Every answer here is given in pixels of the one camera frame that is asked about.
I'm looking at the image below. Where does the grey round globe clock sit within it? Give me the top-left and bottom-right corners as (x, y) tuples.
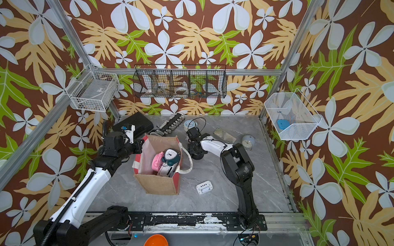
(241, 135), (255, 151)

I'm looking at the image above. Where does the pink twin-bell alarm clock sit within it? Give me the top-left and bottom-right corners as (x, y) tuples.
(151, 152), (165, 175)

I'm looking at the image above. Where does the mirror digital clock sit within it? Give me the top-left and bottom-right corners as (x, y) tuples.
(213, 128), (237, 144)

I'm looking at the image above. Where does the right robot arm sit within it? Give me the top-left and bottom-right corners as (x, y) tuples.
(186, 127), (259, 229)

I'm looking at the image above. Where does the black twin-bell alarm clock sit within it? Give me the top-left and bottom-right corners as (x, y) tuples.
(190, 152), (205, 160)

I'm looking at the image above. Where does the small white digital clock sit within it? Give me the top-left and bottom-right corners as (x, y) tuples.
(196, 180), (213, 195)

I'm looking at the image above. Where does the blue object in basket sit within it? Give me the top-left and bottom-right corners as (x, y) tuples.
(277, 119), (290, 130)

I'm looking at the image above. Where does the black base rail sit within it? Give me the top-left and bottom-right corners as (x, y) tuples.
(111, 212), (267, 232)

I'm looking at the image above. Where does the white wire basket right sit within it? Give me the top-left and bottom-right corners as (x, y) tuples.
(264, 91), (322, 141)

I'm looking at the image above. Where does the white wire basket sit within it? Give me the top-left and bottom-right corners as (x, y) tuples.
(264, 91), (322, 141)
(67, 65), (120, 112)

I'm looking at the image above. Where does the white wire basket left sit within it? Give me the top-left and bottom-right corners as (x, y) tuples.
(67, 65), (120, 112)

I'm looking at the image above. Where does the dark green alarm clock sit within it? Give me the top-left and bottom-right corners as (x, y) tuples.
(162, 149), (181, 167)

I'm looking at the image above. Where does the socket set on black rail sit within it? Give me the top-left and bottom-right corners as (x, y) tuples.
(148, 113), (185, 137)

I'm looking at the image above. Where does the canvas bag with red sides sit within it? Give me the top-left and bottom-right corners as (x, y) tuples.
(133, 135), (194, 195)

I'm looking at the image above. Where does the cream and blue alarm clock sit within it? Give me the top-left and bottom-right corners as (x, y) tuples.
(184, 120), (198, 132)

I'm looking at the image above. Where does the orange bowl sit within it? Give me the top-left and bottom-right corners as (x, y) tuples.
(144, 234), (169, 246)

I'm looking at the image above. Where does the black wire basket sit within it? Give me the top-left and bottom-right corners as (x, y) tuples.
(131, 64), (228, 98)

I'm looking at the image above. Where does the white rectangular digital clock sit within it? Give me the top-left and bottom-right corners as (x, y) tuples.
(158, 164), (178, 177)

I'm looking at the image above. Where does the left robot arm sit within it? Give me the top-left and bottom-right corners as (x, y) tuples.
(33, 124), (144, 246)

